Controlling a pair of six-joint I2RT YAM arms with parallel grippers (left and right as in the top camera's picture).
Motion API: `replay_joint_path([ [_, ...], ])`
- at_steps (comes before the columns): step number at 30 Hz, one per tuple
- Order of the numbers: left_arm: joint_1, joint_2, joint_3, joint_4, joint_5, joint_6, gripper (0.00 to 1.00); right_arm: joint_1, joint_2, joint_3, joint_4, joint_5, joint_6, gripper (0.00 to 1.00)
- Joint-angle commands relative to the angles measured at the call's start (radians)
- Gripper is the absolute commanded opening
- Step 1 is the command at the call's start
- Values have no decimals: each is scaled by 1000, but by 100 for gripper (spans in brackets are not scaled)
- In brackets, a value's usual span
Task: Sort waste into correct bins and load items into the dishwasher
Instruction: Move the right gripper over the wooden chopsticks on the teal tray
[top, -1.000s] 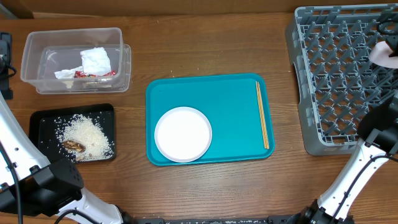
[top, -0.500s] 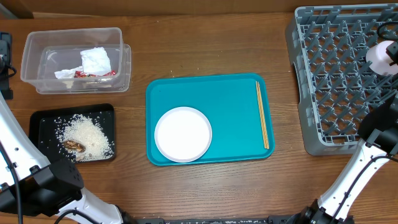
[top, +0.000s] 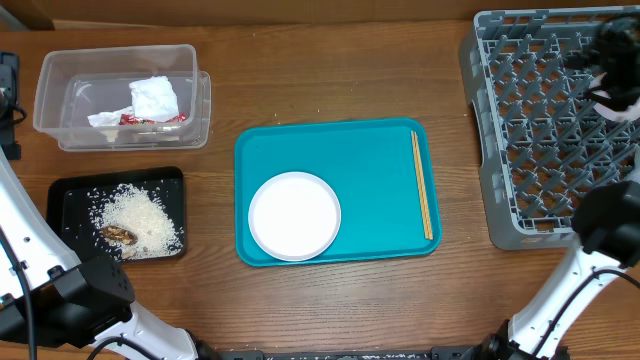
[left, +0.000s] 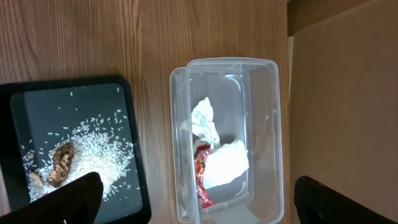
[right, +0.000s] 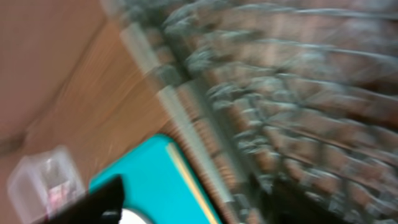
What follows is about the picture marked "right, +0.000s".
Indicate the grey dishwasher rack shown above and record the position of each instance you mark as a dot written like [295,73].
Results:
[288,108]

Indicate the white round plate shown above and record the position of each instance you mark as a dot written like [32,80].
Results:
[129,216]

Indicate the clear plastic bin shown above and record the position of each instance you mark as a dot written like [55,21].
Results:
[43,184]

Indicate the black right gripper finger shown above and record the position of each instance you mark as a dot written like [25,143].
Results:
[103,206]

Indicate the teal plastic tray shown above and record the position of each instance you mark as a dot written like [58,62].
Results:
[153,185]

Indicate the cardboard box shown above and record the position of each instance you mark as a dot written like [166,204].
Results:
[41,42]

